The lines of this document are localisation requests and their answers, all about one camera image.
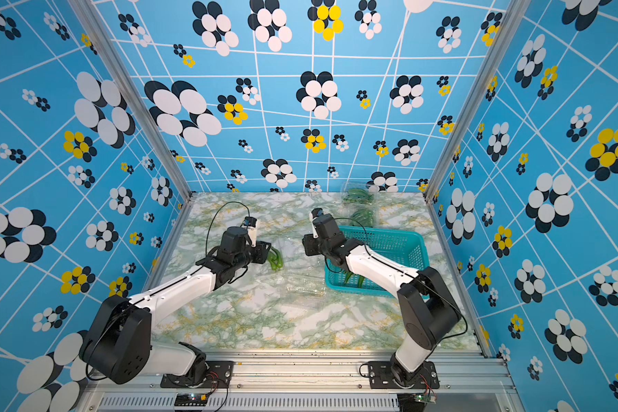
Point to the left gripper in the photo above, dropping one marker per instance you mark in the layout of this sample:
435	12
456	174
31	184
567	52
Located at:
263	251

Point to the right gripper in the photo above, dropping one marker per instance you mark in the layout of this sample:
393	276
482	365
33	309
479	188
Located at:
308	243

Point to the green pepper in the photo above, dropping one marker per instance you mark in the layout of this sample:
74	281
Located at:
353	280

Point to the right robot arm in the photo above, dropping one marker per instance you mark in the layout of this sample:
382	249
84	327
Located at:
428	309

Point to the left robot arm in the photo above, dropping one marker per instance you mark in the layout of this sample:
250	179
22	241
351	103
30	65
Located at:
119	344

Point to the left circuit board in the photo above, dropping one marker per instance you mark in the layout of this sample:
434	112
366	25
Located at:
191	401

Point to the circuit board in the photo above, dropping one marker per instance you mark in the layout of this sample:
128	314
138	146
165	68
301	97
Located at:
191	401
414	402

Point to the right circuit board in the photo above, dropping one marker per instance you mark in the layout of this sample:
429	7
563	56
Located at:
414	402

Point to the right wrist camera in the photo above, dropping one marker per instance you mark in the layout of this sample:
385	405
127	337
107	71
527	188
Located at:
315	213

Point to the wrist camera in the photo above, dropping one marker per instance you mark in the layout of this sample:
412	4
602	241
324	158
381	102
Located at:
315	213
250	224

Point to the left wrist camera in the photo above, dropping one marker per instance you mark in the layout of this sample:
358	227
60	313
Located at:
250	224

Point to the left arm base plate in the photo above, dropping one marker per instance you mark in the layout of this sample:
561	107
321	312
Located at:
206	375

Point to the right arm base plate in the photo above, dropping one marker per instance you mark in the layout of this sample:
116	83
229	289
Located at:
392	376

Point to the aluminium front rail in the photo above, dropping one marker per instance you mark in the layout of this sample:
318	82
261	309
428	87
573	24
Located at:
318	380

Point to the left frame post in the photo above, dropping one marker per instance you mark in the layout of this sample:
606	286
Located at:
90	21

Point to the frame post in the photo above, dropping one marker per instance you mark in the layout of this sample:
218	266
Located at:
90	21
511	20

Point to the right frame post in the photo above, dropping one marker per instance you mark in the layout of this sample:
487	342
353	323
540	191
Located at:
511	20

